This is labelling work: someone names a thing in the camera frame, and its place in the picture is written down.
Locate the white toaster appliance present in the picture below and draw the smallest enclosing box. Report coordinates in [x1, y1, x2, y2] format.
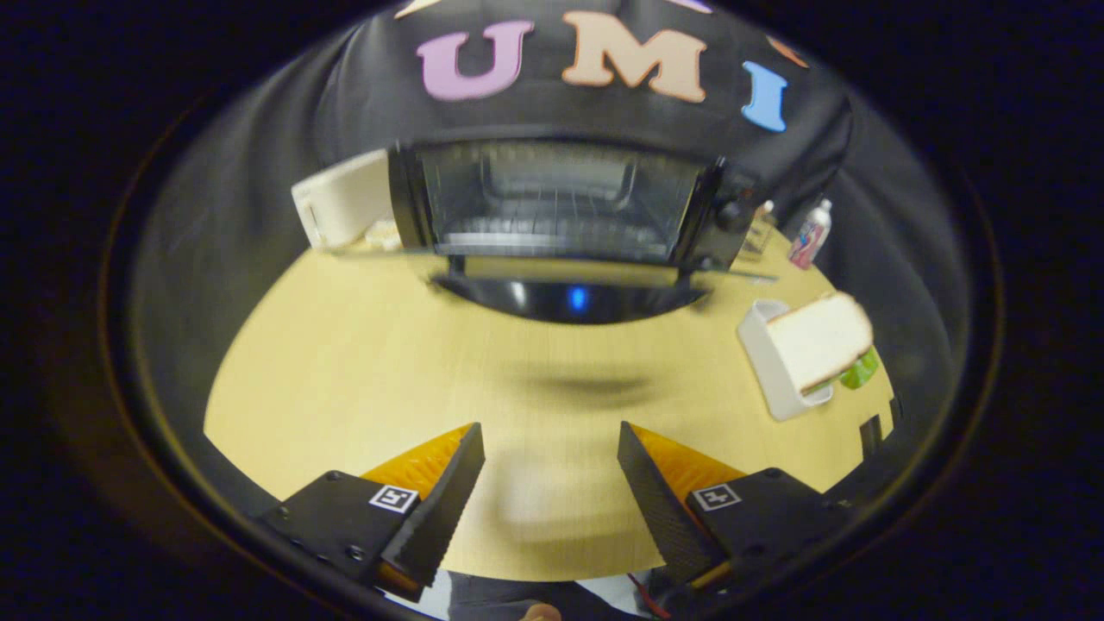
[292, 149, 398, 251]

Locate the black toaster oven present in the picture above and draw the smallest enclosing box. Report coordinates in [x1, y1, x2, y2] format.
[332, 138, 777, 325]

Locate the white rectangular tray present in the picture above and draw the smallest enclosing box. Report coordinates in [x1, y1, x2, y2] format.
[737, 299, 836, 422]

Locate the white bread lettuce sandwich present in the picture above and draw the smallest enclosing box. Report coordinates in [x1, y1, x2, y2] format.
[766, 292, 881, 398]

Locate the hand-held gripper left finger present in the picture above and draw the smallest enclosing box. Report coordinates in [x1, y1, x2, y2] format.
[257, 423, 486, 603]

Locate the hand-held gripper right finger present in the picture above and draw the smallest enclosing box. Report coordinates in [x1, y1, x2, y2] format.
[618, 422, 856, 596]

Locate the white spray bottle pink label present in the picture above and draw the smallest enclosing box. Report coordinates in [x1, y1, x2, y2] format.
[788, 198, 834, 271]

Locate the clear glass jar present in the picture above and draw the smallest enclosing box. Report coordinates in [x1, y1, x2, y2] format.
[740, 201, 779, 261]

